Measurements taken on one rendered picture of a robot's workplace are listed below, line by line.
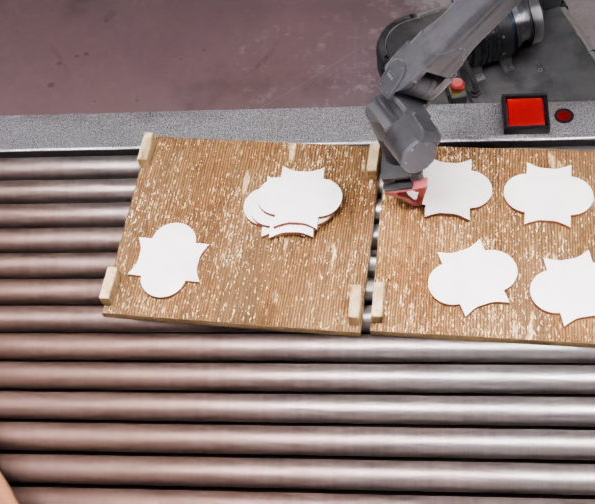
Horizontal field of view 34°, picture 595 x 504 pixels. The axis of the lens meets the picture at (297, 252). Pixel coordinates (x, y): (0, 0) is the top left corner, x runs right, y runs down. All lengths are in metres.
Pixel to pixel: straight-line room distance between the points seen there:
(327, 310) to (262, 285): 0.11
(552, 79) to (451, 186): 1.13
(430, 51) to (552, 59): 1.37
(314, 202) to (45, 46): 1.89
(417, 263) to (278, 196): 0.25
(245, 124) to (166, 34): 1.52
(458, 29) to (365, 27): 1.78
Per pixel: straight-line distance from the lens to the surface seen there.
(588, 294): 1.53
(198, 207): 1.64
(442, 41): 1.39
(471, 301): 1.50
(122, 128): 1.81
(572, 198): 1.61
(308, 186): 1.60
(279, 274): 1.55
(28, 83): 3.25
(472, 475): 1.42
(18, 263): 1.70
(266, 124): 1.75
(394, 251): 1.55
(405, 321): 1.49
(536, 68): 2.69
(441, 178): 1.62
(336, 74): 3.03
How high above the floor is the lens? 2.27
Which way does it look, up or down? 58 degrees down
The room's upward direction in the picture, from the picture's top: 12 degrees counter-clockwise
